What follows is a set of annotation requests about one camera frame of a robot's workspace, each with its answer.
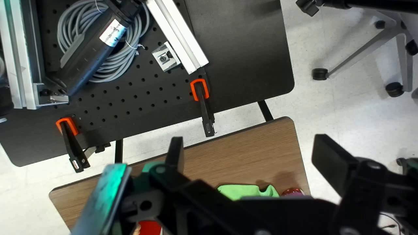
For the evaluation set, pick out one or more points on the orange black clamp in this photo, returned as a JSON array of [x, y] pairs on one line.
[[78, 155], [200, 94]]

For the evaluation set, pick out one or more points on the aluminium rail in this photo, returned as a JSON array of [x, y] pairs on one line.
[[178, 32]]

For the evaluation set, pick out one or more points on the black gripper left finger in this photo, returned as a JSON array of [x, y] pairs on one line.
[[167, 184]]

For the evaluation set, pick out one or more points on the green cloth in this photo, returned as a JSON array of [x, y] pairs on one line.
[[240, 190]]

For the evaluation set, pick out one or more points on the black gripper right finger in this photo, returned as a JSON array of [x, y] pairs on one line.
[[333, 162]]

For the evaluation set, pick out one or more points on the black perforated board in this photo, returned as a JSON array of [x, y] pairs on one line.
[[248, 61]]

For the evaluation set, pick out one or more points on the office chair base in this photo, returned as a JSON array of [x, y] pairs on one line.
[[391, 26]]

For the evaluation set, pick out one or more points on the black power box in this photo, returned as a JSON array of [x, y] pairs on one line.
[[89, 51]]

